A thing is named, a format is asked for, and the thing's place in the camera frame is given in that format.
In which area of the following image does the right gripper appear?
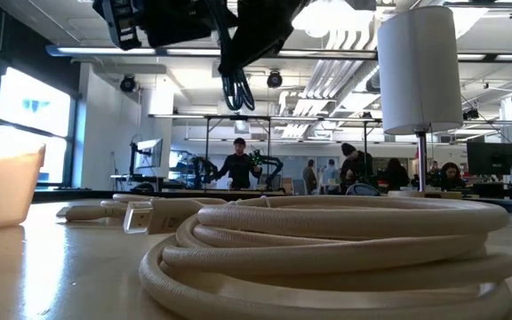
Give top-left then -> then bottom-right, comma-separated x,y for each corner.
140,0 -> 313,76

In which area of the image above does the grey cable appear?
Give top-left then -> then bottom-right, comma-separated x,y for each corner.
213,26 -> 257,112

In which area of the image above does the cream cable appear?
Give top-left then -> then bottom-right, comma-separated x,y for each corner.
122,195 -> 512,320
55,192 -> 228,223

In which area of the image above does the round black ceiling fixture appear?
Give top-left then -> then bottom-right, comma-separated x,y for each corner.
266,69 -> 284,89
119,74 -> 138,93

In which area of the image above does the long ceiling light strip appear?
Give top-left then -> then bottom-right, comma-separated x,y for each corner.
45,45 -> 378,60

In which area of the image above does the person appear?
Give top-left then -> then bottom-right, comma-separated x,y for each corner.
302,158 -> 319,196
380,157 -> 412,193
214,137 -> 264,191
339,142 -> 377,196
320,158 -> 342,196
435,161 -> 465,193

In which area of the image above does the grey computer monitor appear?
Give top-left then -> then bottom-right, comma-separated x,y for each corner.
132,138 -> 164,172

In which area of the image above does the white shade table lamp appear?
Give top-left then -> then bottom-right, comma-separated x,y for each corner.
376,4 -> 465,200

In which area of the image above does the black computer monitor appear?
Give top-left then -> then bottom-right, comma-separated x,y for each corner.
466,141 -> 512,178

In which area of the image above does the translucent orange plastic bin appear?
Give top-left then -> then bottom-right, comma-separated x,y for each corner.
0,132 -> 47,233

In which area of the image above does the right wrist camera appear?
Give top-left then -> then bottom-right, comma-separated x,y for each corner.
92,0 -> 144,51

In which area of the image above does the black aluminium table frame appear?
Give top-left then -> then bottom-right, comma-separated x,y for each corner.
32,188 -> 292,202

